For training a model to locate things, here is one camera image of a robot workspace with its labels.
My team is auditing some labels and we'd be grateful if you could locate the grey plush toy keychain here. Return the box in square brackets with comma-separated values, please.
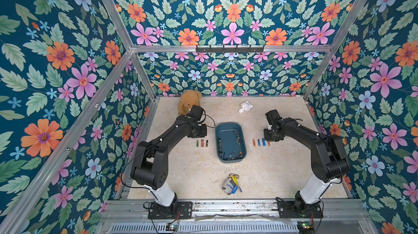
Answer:
[222, 174, 242, 195]

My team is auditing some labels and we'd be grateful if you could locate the teal plastic storage box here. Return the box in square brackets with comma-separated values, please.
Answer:
[215, 123, 247, 163]

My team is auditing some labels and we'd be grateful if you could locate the brown teddy bear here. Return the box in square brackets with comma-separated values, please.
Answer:
[177, 90, 202, 115]

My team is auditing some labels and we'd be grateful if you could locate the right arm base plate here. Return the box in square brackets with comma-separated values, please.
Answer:
[276, 197, 323, 219]

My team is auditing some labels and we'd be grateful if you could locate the small white plush bunny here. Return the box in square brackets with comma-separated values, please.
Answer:
[238, 101, 254, 113]

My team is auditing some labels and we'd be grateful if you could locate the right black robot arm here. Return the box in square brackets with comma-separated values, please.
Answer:
[263, 109, 351, 212]

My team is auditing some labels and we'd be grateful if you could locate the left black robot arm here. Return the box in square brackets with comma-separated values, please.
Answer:
[130, 106, 207, 208]

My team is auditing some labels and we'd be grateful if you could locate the black wall hook rail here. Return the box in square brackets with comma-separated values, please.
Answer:
[195, 45, 265, 54]

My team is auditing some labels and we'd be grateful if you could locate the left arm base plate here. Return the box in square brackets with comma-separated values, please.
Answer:
[147, 201, 193, 220]

